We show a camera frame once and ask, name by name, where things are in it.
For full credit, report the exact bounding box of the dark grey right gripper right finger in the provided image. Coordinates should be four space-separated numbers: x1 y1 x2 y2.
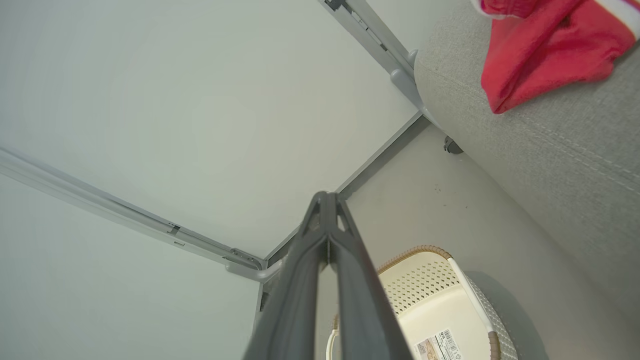
328 192 414 360

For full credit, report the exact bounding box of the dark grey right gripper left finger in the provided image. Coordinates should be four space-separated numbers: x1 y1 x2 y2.
242 192 331 360

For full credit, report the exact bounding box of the red garment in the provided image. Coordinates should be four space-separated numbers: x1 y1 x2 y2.
470 0 640 115

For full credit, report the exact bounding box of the grey fabric sofa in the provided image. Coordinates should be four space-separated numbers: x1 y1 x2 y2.
414 0 640 321

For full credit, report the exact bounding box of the cream perforated laundry basket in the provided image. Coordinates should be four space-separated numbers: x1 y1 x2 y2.
326 245 521 360

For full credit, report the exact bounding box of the paper label sticker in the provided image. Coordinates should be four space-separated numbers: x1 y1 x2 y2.
414 328 463 360

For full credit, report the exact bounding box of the grey partition foot bracket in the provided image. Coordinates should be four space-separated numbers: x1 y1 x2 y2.
225 248 287 284
390 50 437 123

